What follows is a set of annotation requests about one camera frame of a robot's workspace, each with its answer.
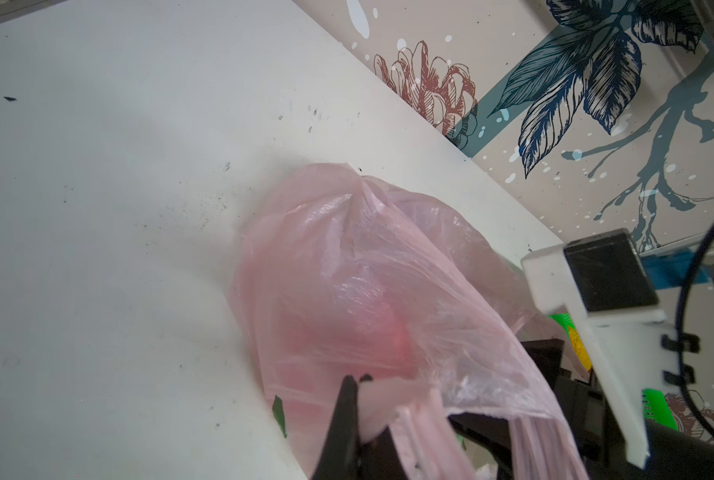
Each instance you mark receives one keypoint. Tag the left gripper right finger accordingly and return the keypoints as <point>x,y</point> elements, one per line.
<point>379,459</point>

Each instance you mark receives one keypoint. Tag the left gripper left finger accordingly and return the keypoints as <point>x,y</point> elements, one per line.
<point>339,459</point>

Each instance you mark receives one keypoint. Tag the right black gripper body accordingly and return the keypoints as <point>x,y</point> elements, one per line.
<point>673,455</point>

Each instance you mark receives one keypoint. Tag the green plastic basket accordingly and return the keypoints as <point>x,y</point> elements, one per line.
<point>657,405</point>

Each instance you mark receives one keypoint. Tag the yellow lemon fruit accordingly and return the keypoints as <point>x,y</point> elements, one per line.
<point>579,349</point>

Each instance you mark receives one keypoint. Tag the pink plastic bag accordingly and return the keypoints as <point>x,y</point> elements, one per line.
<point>343,275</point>

